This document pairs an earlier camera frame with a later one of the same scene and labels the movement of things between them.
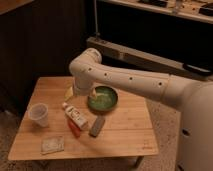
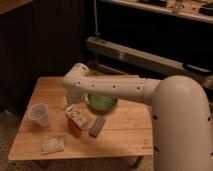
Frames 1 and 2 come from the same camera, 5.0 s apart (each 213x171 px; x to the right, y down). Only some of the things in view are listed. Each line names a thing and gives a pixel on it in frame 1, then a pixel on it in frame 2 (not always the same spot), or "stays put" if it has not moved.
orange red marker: x=76 y=130 stays put
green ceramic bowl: x=105 y=100 stays put
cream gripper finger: x=69 y=93 to x=65 y=102
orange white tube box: x=75 y=116 stays put
